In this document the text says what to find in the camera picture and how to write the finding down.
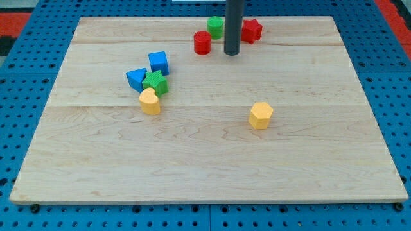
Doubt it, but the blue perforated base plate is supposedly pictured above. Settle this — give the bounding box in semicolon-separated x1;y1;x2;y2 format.
1;0;410;230

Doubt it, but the blue cube block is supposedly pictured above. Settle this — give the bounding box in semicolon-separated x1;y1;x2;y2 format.
148;51;170;76

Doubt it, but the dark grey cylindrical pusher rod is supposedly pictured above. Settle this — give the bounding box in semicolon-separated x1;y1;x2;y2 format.
224;0;245;56

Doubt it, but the red star block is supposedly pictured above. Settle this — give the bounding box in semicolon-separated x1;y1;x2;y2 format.
241;19;263;44

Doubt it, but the yellow heart block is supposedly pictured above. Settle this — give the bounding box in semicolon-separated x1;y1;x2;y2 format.
139;87;161;115

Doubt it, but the yellow hexagon block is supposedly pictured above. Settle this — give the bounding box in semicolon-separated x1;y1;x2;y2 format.
249;102;274;130

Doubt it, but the red cylinder block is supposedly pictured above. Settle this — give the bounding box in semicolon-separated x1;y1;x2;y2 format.
193;31;211;55

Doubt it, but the blue triangle block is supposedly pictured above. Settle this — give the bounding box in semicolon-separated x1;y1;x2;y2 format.
126;68;147;93

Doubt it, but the green star block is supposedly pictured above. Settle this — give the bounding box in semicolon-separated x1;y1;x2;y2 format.
142;70;169;98

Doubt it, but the light wooden board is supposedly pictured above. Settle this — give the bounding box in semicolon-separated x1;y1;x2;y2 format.
10;16;408;205

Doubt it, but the green cylinder block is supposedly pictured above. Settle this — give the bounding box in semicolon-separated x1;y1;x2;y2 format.
207;16;223;40

